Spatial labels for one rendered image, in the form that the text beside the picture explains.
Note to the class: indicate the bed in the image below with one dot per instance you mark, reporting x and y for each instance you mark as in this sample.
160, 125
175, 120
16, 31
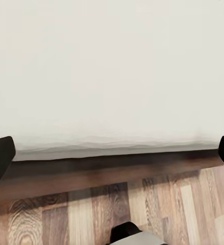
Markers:
99, 92

